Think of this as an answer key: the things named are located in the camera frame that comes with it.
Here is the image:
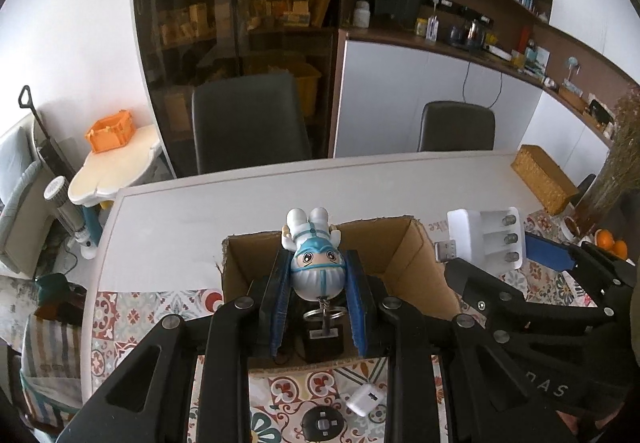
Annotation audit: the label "oranges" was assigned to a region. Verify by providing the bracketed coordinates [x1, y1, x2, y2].
[594, 229, 628, 260]

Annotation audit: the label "black round plug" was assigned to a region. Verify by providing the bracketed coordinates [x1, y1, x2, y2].
[302, 406, 345, 442]

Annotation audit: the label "grey sofa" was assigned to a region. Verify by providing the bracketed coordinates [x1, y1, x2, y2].
[1, 117, 54, 279]

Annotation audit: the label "operator right hand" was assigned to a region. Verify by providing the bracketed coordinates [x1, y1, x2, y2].
[556, 411, 620, 442]

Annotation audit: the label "black dining chair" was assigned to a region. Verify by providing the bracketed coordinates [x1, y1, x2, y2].
[192, 71, 311, 174]
[418, 100, 496, 151]

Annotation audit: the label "white cube charger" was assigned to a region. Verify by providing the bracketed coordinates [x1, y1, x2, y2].
[346, 383, 386, 417]

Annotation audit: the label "white battery charger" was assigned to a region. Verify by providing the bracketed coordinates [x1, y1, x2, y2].
[434, 207, 525, 276]

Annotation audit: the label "brown cardboard box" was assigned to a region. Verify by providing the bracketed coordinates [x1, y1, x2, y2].
[222, 216, 461, 368]

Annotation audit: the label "dried flower bunch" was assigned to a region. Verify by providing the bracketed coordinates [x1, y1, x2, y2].
[575, 85, 640, 235]

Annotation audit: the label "dark glass cabinet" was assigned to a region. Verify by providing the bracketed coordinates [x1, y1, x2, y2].
[134, 0, 342, 176]

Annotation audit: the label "vacuum cleaner handle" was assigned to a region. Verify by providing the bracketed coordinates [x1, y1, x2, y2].
[17, 85, 73, 180]

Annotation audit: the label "orange plastic crate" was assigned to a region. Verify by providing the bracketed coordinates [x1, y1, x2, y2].
[85, 109, 136, 154]

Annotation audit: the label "astronaut figurine keychain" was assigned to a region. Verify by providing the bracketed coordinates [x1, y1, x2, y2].
[281, 207, 346, 302]

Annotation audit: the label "patterned floral table mat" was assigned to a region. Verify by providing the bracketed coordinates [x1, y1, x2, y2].
[91, 218, 594, 442]

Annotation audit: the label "woven yellow basket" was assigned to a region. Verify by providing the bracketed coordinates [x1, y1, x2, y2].
[511, 145, 579, 215]

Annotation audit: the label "white side table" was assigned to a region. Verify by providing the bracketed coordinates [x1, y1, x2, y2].
[67, 123, 164, 260]

